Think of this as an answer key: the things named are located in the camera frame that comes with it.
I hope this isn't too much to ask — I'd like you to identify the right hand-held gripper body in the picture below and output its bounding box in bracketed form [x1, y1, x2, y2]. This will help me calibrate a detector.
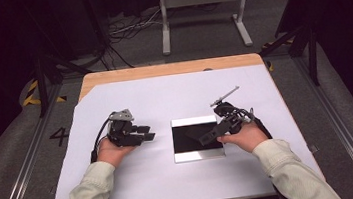
[208, 84, 253, 137]

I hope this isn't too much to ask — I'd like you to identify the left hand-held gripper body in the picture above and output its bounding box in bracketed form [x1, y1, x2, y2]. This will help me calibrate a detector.
[103, 107, 144, 151]

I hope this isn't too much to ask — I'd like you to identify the person's left hand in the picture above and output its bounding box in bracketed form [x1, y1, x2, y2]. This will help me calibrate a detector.
[94, 133, 140, 171]

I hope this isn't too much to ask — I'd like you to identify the person's right hand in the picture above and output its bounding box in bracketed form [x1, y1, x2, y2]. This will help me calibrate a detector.
[216, 119, 270, 157]

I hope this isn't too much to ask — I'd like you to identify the white paper sheet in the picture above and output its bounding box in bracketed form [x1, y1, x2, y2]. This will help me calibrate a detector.
[35, 58, 327, 199]

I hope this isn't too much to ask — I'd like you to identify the black metal stand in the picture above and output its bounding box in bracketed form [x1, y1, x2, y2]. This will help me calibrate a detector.
[256, 22, 323, 94]
[30, 48, 98, 119]

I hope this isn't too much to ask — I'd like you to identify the yellow black hazard tape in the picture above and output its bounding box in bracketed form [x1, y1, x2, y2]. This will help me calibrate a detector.
[20, 76, 68, 108]

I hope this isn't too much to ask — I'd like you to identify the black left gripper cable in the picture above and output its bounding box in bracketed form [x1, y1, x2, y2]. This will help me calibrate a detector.
[76, 118, 120, 199]

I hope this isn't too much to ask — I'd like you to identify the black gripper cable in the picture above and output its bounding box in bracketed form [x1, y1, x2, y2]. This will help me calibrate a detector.
[76, 118, 120, 199]
[239, 103, 298, 199]

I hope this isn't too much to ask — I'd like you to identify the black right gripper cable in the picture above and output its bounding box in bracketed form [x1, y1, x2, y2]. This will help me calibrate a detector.
[239, 103, 298, 199]

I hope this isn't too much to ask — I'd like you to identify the bundle of floor cables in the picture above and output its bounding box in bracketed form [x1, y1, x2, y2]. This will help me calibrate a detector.
[64, 9, 168, 75]

